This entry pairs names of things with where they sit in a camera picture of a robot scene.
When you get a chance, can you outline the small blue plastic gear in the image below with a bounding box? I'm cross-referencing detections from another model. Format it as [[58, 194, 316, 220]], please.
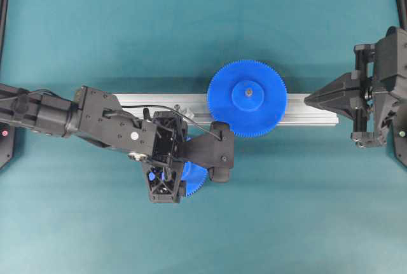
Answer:
[[149, 135, 207, 198]]

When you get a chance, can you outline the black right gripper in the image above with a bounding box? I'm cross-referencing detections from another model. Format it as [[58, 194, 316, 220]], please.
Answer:
[[305, 44, 406, 148]]

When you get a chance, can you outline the large blue plastic gear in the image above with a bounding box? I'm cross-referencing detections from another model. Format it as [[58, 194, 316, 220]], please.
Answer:
[[207, 60, 288, 137]]

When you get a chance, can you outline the grey plastic shaft bracket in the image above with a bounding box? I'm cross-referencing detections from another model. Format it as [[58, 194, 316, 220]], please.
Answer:
[[174, 104, 195, 119]]

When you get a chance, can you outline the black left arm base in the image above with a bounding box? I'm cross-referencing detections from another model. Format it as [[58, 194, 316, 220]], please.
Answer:
[[0, 123, 15, 168]]

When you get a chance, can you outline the silver aluminium extrusion rail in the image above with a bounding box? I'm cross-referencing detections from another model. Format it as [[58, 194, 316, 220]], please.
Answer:
[[116, 93, 339, 127]]

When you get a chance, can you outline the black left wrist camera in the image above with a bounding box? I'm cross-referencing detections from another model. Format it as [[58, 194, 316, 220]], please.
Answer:
[[179, 121, 235, 183]]

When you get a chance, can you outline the black camera cable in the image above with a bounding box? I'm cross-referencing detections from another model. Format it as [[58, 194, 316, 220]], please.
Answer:
[[101, 104, 223, 140]]

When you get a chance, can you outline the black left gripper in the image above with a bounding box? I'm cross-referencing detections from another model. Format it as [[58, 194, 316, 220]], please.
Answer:
[[73, 86, 188, 203]]

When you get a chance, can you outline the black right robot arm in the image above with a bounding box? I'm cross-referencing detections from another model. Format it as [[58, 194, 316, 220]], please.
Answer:
[[304, 27, 406, 147]]

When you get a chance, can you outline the black left frame post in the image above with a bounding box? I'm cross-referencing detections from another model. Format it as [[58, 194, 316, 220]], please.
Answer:
[[0, 0, 13, 68]]

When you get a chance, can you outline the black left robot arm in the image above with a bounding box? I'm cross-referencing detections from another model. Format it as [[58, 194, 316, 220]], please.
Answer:
[[1, 85, 188, 203]]

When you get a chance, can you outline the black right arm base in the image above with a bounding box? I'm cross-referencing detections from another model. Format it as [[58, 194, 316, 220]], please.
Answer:
[[386, 103, 406, 170]]

